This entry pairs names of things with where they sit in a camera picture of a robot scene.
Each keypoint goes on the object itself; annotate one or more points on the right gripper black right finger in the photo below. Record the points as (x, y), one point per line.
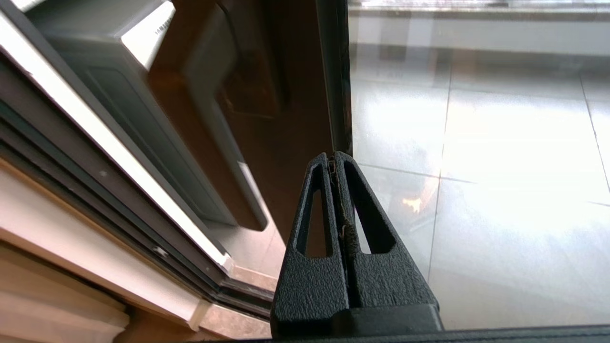
(386, 281)

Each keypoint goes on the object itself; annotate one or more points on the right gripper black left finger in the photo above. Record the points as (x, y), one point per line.
(310, 286)

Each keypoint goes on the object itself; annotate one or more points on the dark brown sliding glass door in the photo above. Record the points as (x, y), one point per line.
(286, 133)

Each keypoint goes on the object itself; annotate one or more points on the dark framed sliding glass door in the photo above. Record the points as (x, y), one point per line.
(71, 157)

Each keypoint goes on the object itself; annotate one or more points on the long stone window sill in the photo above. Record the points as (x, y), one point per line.
(476, 9)

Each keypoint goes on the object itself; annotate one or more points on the white front-load washing machine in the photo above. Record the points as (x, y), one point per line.
(119, 71)

